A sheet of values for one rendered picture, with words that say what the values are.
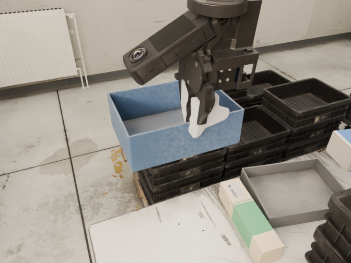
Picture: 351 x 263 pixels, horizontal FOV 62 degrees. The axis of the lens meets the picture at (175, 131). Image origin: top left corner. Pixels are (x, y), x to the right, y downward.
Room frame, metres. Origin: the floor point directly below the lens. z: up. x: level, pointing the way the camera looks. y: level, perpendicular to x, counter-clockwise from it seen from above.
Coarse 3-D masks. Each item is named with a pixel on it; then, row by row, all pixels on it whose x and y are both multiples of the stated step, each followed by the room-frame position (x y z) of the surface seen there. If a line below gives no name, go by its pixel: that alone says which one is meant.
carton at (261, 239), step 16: (224, 192) 0.58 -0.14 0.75; (240, 192) 0.57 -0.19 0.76; (240, 208) 0.51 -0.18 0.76; (256, 208) 0.51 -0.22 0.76; (240, 224) 0.48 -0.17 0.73; (256, 224) 0.46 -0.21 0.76; (256, 240) 0.42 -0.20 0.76; (272, 240) 0.42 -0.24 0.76; (256, 256) 0.40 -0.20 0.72; (272, 256) 0.39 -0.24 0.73
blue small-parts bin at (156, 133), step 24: (120, 96) 0.48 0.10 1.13; (144, 96) 0.49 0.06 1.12; (168, 96) 0.51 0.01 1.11; (120, 120) 0.38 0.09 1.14; (144, 120) 0.48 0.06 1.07; (168, 120) 0.48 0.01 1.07; (240, 120) 0.41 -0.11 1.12; (120, 144) 0.40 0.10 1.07; (144, 144) 0.34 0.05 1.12; (168, 144) 0.36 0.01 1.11; (192, 144) 0.37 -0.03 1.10; (216, 144) 0.39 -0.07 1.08; (144, 168) 0.34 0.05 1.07
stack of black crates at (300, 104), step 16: (304, 80) 1.64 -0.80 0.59; (320, 80) 1.63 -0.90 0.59; (272, 96) 1.44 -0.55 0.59; (288, 96) 1.60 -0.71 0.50; (304, 96) 1.62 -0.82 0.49; (320, 96) 1.59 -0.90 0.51; (336, 96) 1.49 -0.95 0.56; (272, 112) 1.43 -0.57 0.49; (288, 112) 1.32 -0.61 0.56; (304, 112) 1.27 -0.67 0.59; (320, 112) 1.34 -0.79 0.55; (336, 112) 1.39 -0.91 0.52; (304, 128) 1.29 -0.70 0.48; (320, 128) 1.35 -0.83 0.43; (336, 128) 1.41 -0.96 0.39; (288, 144) 1.27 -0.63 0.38; (304, 144) 1.30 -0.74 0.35; (320, 144) 1.37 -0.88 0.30
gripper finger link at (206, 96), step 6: (204, 78) 0.34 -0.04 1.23; (204, 84) 0.33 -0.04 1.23; (210, 84) 0.33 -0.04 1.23; (204, 90) 0.32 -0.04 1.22; (210, 90) 0.33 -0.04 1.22; (198, 96) 0.34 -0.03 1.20; (204, 96) 0.32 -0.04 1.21; (210, 96) 0.33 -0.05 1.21; (204, 102) 0.32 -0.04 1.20; (210, 102) 0.33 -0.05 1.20; (204, 108) 0.32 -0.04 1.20; (210, 108) 0.33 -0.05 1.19; (198, 114) 0.34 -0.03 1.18; (204, 114) 0.33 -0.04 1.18; (198, 120) 0.33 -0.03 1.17; (204, 120) 0.34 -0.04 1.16
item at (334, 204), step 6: (342, 192) 0.42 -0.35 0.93; (348, 192) 0.42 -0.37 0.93; (330, 198) 0.41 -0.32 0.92; (336, 198) 0.40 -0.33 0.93; (342, 198) 0.41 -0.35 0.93; (330, 204) 0.40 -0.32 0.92; (336, 204) 0.39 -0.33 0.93; (342, 204) 0.39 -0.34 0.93; (336, 210) 0.38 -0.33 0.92; (342, 210) 0.37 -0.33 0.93; (348, 210) 0.37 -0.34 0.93; (336, 216) 0.37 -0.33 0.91; (342, 216) 0.37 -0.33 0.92; (348, 216) 0.36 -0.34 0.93; (348, 222) 0.35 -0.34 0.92; (348, 228) 0.35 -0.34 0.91
